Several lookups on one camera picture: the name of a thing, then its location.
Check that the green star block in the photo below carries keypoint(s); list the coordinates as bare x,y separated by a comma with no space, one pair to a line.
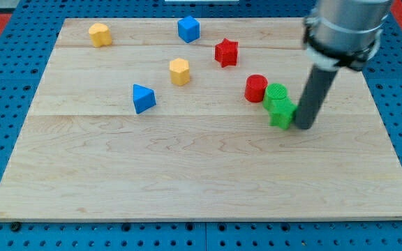
281,113

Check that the yellow heart block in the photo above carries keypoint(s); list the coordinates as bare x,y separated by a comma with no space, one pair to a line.
100,35

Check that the yellow hexagon block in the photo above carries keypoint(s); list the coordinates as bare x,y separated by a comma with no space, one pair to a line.
179,71

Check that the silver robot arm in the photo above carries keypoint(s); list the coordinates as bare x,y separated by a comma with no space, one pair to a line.
344,33

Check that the red cylinder block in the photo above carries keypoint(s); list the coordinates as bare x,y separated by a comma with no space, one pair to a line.
255,88

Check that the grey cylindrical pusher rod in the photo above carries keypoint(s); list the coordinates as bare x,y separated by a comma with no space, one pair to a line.
314,93

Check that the green cylinder block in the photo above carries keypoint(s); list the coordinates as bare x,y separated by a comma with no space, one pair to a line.
274,91

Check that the blue triangle block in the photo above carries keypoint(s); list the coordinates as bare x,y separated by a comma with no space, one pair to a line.
143,98

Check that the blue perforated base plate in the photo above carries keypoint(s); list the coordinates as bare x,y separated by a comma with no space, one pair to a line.
25,46

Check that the blue cube block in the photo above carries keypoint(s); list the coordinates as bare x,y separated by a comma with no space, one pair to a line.
188,29

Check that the wooden board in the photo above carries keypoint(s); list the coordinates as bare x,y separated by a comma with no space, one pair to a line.
203,152

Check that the red star block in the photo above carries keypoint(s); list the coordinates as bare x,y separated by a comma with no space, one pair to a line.
226,53

